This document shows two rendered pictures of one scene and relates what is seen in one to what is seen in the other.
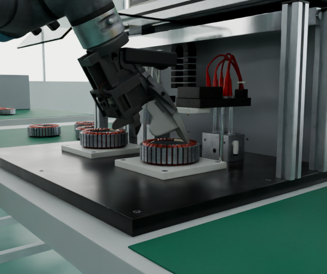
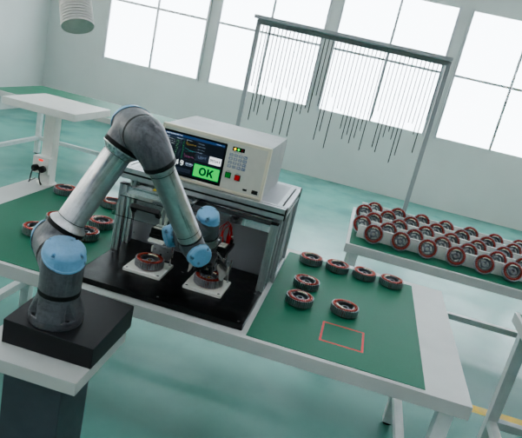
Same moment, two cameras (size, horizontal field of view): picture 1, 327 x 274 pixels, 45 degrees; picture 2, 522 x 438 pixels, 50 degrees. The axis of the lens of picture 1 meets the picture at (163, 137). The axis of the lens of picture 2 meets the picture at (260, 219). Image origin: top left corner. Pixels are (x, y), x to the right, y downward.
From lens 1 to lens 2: 1.66 m
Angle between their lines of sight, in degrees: 43
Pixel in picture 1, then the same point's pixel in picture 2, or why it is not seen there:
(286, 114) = (264, 266)
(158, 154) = (211, 284)
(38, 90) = not seen: outside the picture
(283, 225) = (274, 317)
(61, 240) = (208, 334)
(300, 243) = (285, 325)
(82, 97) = not seen: outside the picture
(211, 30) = (229, 218)
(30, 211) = (177, 321)
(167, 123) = (223, 274)
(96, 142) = (154, 268)
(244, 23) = (249, 222)
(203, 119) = not seen: hidden behind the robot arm
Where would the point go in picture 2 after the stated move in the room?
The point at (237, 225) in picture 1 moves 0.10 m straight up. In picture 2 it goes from (263, 320) to (269, 295)
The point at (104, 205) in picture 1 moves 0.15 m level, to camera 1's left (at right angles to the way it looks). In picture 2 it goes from (224, 319) to (188, 326)
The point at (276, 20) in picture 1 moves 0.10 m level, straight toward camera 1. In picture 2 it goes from (266, 228) to (276, 237)
